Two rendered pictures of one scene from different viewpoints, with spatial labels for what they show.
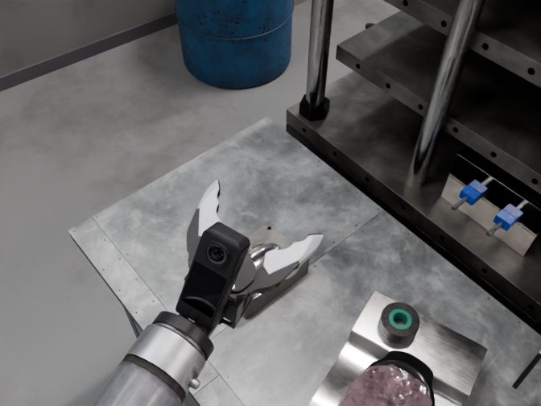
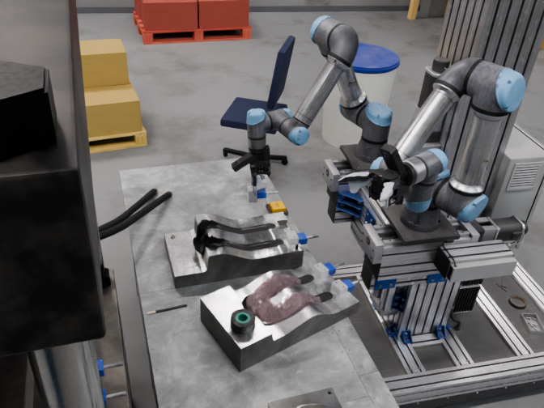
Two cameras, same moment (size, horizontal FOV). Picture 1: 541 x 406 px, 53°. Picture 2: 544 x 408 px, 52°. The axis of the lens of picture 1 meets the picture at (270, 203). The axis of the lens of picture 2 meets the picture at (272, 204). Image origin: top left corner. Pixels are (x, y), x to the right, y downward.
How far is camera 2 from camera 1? 1.70 m
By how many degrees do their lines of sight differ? 93
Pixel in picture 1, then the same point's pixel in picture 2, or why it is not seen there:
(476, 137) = not seen: hidden behind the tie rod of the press
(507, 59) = not seen: hidden behind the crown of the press
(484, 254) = (121, 380)
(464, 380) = (226, 291)
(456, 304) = (176, 354)
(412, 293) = (200, 371)
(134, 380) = (422, 156)
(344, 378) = (287, 322)
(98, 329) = not seen: outside the picture
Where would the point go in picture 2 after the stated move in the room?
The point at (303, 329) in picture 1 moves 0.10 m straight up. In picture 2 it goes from (290, 380) to (292, 359)
